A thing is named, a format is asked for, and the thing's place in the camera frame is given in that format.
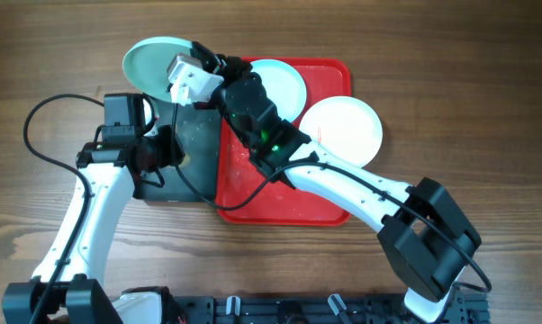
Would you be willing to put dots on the black water tray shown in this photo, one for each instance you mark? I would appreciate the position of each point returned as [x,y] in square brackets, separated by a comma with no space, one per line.
[199,133]

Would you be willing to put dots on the mint green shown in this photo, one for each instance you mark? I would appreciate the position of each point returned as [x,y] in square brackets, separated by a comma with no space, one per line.
[146,63]

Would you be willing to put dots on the red plastic tray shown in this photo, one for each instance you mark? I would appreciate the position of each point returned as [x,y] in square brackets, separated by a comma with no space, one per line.
[277,203]

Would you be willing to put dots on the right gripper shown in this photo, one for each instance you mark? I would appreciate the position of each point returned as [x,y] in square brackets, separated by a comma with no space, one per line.
[219,64]

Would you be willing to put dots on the white plate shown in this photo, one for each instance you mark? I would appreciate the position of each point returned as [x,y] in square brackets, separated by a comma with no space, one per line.
[347,127]

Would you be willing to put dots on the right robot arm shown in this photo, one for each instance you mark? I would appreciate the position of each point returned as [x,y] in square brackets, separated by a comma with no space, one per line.
[424,234]

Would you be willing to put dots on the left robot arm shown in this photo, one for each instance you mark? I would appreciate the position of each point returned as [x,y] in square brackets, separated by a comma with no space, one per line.
[68,284]

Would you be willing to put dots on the light blue far plate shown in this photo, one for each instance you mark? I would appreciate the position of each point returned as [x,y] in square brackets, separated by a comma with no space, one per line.
[284,86]

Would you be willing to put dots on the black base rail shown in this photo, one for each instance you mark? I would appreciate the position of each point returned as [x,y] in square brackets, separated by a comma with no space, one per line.
[370,309]

